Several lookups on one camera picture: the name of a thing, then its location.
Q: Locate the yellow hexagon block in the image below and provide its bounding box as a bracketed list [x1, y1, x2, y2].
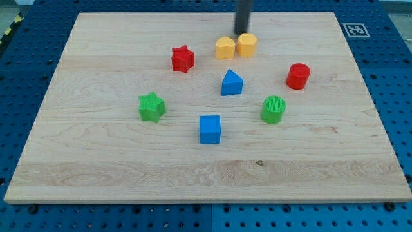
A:
[236, 33, 258, 57]

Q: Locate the yellow heart block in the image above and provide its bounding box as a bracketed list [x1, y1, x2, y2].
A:
[215, 37, 236, 59]

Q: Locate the blue cube block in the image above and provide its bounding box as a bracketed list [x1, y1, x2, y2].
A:
[200, 115, 221, 144]

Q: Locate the blue triangle block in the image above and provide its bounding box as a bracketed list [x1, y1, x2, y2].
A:
[221, 69, 244, 96]

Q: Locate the light wooden board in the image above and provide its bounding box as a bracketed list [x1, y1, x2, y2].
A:
[5, 12, 411, 204]

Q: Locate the green star block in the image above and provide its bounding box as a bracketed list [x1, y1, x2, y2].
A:
[138, 92, 166, 123]

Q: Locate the red star block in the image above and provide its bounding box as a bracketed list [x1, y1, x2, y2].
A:
[171, 45, 195, 73]

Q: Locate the green cylinder block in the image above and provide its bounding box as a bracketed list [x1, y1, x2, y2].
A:
[261, 95, 286, 124]

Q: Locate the red cylinder block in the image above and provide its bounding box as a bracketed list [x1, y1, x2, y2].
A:
[286, 63, 311, 90]

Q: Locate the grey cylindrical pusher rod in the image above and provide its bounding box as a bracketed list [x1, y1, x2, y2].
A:
[234, 0, 254, 35]

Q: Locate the white fiducial marker tag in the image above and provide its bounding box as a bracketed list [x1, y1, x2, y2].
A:
[343, 23, 370, 38]

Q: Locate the yellow black hazard tape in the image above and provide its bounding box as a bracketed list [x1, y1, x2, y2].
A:
[1, 12, 24, 46]

